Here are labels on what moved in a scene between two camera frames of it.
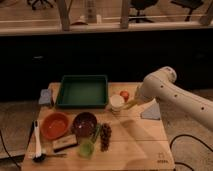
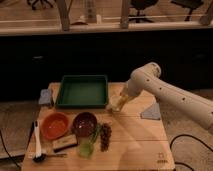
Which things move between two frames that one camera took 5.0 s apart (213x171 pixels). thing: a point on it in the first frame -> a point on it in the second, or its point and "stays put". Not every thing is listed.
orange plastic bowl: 54,125 stays put
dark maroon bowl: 84,124 stays put
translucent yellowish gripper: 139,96 -> 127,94
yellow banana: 129,105 -> 123,98
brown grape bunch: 105,132 stays put
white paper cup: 116,102 stays put
